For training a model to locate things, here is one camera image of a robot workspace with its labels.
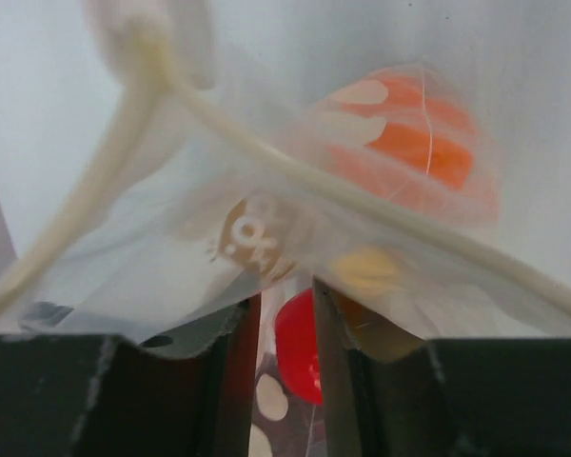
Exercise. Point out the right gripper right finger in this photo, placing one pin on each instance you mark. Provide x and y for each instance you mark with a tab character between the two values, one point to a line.
388	393

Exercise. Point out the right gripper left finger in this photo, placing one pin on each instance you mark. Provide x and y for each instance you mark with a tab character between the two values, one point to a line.
101	395

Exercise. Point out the clear polka dot zip bag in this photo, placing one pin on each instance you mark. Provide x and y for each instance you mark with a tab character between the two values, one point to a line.
206	180

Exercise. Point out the red fake fruit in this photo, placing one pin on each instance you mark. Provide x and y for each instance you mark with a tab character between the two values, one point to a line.
296	348

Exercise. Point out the yellow fake fruit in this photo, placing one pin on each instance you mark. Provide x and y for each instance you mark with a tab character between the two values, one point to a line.
368	270

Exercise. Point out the orange fake fruit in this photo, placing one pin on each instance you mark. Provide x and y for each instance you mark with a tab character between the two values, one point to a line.
402	134

